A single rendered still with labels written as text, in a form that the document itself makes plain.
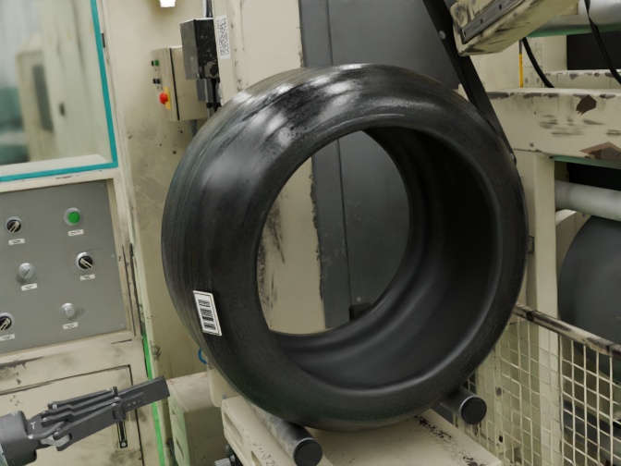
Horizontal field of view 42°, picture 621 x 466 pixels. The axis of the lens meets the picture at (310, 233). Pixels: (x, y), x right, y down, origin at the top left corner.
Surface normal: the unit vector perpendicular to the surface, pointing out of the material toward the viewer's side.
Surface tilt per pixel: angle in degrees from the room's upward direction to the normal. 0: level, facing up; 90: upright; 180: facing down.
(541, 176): 90
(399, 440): 0
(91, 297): 90
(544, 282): 90
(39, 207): 90
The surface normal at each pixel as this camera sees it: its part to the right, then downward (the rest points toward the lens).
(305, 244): 0.36, 0.17
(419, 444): -0.08, -0.97
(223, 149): -0.63, -0.46
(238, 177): -0.34, -0.23
